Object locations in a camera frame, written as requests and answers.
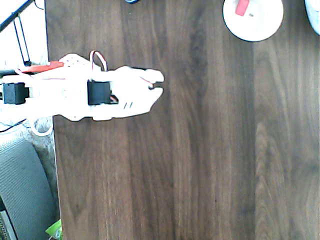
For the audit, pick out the small pink block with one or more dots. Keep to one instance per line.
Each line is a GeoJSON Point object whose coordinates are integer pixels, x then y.
{"type": "Point", "coordinates": [241, 7]}

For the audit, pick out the white follower robot arm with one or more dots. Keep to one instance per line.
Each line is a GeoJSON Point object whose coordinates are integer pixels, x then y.
{"type": "Point", "coordinates": [70, 100]}

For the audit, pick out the tall white mug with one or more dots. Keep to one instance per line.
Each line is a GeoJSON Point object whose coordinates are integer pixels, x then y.
{"type": "Point", "coordinates": [265, 22]}

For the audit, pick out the black metal stand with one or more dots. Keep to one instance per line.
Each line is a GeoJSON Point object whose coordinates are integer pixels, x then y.
{"type": "Point", "coordinates": [21, 37]}

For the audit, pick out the green packet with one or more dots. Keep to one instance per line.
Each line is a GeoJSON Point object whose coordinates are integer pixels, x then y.
{"type": "Point", "coordinates": [55, 228]}

